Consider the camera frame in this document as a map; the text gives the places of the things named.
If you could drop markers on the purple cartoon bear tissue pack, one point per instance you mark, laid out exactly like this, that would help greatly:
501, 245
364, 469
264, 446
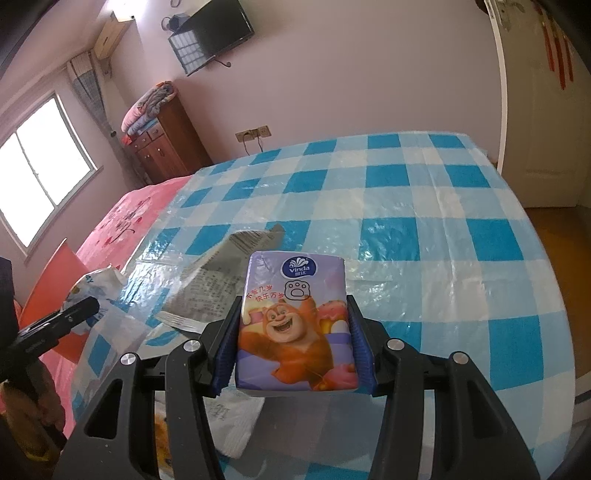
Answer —
295, 323

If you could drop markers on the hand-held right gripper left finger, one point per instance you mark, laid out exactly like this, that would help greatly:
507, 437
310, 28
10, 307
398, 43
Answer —
226, 364

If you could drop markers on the white printed foil wrapper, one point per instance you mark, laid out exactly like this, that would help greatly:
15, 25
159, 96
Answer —
235, 424

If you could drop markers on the window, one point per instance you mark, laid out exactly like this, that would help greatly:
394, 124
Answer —
41, 170

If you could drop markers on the small red box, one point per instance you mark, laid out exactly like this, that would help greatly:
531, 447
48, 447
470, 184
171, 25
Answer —
128, 139

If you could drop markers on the white door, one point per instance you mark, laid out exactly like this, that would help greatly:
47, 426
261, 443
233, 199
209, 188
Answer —
531, 115

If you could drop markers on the brown wooden cabinet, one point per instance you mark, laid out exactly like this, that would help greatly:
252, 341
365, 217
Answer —
175, 143

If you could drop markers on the red door decoration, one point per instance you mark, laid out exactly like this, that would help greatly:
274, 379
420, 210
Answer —
556, 46

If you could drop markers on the white wall air conditioner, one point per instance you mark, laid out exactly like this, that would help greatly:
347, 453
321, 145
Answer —
111, 37

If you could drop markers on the person's left hand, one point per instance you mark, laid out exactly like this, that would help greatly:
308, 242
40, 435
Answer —
46, 397

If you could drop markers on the black wall television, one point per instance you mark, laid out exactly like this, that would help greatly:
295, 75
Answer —
217, 27

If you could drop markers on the grey printed foil wrapper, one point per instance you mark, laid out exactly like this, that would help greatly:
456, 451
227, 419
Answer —
217, 277

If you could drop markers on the blue white checkered tablecloth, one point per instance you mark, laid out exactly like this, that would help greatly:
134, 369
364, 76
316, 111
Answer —
415, 230

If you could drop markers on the orange plastic bin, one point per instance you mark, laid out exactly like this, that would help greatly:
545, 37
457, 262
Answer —
51, 281

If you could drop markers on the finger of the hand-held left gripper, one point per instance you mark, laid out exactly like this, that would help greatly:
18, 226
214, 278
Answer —
64, 318

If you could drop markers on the pink heart-print bed blanket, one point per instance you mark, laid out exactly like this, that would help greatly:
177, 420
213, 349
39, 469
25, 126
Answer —
120, 221

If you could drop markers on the wall socket strip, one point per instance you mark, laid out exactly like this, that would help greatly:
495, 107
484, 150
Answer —
253, 133

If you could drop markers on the stack of folded blankets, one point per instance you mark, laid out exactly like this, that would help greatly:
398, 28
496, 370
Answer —
147, 106

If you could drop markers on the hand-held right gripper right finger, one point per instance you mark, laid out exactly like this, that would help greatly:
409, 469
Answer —
364, 360

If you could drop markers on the grey checkered curtain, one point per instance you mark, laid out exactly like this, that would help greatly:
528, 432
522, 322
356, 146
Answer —
90, 92

